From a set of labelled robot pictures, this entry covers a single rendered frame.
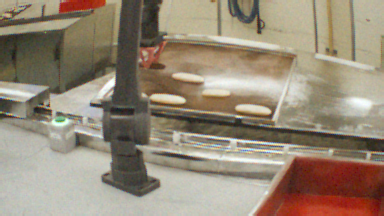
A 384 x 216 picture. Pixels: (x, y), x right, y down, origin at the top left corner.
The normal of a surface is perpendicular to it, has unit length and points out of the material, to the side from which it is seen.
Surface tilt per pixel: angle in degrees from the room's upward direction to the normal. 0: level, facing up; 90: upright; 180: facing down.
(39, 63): 90
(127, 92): 84
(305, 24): 90
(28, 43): 90
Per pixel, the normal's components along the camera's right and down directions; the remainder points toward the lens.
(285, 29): -0.34, 0.29
